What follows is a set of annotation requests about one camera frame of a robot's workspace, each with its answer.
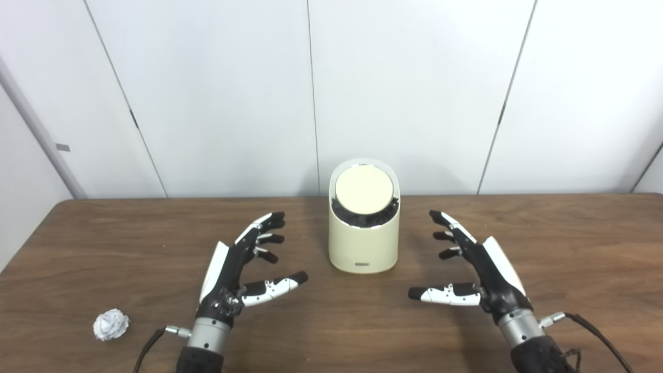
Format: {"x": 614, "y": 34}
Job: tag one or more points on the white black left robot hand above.
{"x": 228, "y": 269}

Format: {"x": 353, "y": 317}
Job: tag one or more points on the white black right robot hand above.
{"x": 494, "y": 280}

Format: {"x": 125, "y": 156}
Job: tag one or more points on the white paper ball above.
{"x": 110, "y": 325}

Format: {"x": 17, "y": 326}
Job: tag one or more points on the cream-colored bin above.
{"x": 362, "y": 243}

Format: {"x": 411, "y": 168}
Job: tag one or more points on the round cream bin lid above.
{"x": 365, "y": 189}

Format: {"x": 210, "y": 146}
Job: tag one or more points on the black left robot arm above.
{"x": 204, "y": 336}

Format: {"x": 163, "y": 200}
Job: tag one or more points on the black bin liner bag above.
{"x": 362, "y": 220}

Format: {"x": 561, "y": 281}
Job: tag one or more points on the black wall panel hinge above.
{"x": 134, "y": 119}

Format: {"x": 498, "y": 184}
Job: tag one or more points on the small grey wall tag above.
{"x": 62, "y": 147}

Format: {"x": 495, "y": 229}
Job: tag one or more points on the grey wall corner strip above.
{"x": 46, "y": 145}

